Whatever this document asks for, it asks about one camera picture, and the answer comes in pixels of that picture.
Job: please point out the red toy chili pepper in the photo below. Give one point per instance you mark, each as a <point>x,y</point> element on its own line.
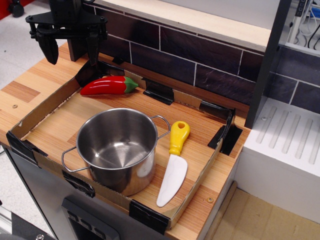
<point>114,85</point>

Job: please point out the cardboard fence with black tape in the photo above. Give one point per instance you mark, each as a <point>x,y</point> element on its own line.
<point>44,106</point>

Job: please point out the white toy sink drainboard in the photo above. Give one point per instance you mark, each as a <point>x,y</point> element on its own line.
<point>280,160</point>

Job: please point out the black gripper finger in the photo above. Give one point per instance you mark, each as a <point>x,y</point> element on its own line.
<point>93,48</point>
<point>49,47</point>

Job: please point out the dark corner post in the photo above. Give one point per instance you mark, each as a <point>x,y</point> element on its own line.
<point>77,48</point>

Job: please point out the stainless steel pot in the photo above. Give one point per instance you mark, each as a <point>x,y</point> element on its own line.
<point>119,147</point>

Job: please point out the light wooden shelf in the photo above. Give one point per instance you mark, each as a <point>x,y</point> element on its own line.
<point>216,27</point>

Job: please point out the dark grey vertical post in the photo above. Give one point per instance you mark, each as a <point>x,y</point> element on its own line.
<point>278,37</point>

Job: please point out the grey oven control panel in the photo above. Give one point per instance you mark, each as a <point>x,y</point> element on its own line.
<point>86,226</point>

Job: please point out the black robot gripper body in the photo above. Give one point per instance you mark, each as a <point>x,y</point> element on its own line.
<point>67,19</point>

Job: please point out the yellow handled toy knife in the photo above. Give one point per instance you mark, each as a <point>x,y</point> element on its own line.
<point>177,166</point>

